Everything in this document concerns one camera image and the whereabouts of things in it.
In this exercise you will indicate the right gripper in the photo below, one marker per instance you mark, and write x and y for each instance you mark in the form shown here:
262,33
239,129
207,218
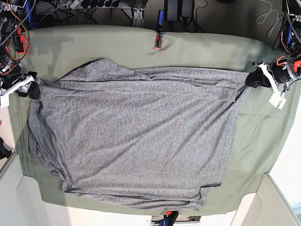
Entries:
30,90

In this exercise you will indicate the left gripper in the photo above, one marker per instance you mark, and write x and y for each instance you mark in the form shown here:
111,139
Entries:
283,70

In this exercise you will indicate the grey heathered T-shirt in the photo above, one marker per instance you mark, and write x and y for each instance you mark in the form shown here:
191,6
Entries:
151,138

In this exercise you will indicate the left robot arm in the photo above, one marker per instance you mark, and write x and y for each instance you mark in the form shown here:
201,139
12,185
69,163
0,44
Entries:
289,35

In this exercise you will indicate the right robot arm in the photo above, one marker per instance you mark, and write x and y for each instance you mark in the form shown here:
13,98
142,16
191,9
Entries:
14,47

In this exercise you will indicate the green table cloth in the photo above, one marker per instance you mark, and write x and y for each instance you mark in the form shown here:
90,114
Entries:
261,129

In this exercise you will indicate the left red black clamp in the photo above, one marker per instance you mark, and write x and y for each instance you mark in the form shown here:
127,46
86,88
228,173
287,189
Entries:
19,42

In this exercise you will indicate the white power strip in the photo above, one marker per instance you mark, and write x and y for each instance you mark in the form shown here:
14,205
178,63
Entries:
68,4

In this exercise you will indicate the top centre red clamp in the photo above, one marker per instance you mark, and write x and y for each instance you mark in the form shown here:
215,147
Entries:
159,37

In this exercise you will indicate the black power adapter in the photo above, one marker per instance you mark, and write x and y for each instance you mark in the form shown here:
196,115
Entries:
174,9

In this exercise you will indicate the bottom red blue clamp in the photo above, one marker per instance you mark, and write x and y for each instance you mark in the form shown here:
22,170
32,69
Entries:
169,218

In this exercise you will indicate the aluminium frame bracket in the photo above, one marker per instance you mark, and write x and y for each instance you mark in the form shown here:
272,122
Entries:
138,17

